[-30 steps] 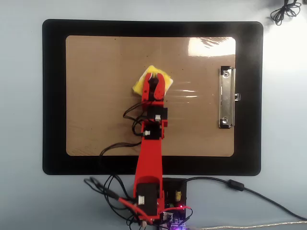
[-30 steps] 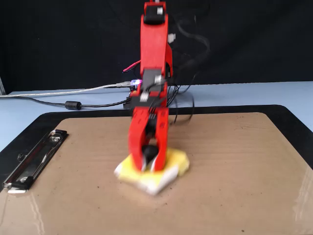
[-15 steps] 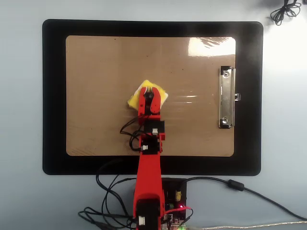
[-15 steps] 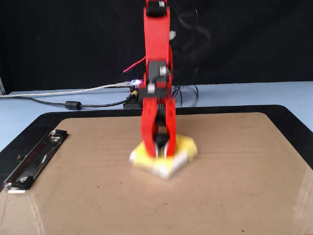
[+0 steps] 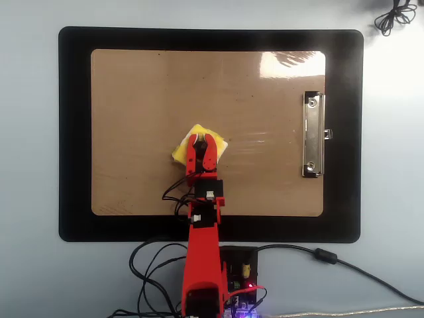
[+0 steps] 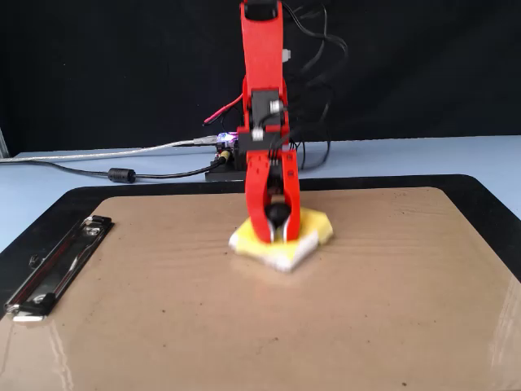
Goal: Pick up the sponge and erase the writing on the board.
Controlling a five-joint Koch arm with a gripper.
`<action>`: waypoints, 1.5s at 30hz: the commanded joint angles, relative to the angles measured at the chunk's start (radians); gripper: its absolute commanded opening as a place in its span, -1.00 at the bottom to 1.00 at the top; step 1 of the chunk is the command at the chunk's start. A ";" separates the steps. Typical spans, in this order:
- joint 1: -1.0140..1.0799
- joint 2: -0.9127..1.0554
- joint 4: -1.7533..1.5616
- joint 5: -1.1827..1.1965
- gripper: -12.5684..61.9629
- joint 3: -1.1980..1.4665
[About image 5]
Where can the black desk mat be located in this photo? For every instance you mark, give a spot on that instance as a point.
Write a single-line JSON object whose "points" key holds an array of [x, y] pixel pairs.
{"points": [[76, 132]]}

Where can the yellow and white sponge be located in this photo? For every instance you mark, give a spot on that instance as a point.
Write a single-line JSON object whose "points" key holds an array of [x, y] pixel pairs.
{"points": [[180, 152]]}

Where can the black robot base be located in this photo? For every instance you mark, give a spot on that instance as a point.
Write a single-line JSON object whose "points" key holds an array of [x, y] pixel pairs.
{"points": [[236, 255]]}

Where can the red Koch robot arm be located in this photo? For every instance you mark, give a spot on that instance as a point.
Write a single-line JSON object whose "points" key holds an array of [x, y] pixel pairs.
{"points": [[202, 258]]}

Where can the brown clipboard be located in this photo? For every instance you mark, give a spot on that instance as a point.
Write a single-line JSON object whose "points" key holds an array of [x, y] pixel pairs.
{"points": [[149, 99]]}

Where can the silver metal clipboard clip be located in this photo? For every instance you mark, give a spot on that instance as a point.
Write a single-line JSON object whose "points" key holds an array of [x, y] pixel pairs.
{"points": [[313, 132]]}

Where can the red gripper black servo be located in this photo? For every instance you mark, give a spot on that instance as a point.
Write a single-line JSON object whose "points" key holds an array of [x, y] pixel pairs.
{"points": [[198, 167]]}

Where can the controller board with LEDs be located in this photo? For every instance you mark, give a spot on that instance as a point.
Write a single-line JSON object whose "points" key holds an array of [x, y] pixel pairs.
{"points": [[243, 313]]}

